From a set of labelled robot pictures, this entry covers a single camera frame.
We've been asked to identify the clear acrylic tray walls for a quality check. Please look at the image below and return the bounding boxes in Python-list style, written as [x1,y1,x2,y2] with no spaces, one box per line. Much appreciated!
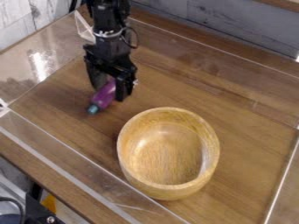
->
[0,10,299,224]

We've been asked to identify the purple toy eggplant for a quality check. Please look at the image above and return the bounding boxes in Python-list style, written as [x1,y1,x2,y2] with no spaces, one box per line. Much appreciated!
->
[88,80,116,115]

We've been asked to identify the black clamp with screw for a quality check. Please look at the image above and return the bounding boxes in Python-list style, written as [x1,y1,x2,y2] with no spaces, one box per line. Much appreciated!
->
[24,194,66,224]

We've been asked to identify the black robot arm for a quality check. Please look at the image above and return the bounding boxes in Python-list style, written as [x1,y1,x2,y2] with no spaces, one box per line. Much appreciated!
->
[83,0,138,102]

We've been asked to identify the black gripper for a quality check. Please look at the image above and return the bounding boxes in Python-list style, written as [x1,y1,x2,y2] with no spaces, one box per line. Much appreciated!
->
[83,38,136,102]

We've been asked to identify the brown wooden bowl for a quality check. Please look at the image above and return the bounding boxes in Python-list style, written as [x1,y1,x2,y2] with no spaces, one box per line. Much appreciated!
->
[116,107,220,200]

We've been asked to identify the black cable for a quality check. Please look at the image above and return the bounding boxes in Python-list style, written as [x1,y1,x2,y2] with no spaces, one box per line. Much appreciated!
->
[0,196,28,224]

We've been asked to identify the clear acrylic corner bracket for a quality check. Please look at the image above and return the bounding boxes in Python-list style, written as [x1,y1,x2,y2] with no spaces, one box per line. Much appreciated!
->
[74,11,96,43]

